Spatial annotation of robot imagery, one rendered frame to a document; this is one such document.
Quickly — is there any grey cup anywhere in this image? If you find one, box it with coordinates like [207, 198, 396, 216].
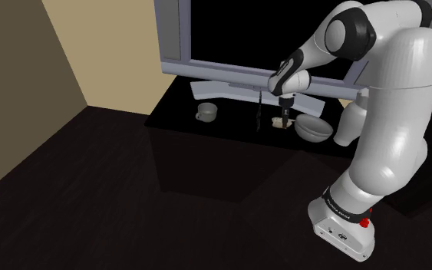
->
[194, 101, 219, 123]

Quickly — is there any white bottle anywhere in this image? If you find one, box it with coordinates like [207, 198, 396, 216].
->
[332, 89, 371, 148]

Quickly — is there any thin black stick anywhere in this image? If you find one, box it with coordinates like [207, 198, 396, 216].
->
[255, 88, 264, 133]

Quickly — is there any black television cabinet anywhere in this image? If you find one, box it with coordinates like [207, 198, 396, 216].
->
[143, 74, 359, 205]

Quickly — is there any grey framed television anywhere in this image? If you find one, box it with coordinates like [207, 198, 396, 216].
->
[153, 0, 432, 119]

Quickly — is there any small beige object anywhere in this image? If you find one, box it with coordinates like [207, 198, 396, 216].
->
[271, 116, 297, 130]

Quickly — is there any grey bowl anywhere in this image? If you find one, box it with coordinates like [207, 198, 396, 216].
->
[293, 113, 335, 143]

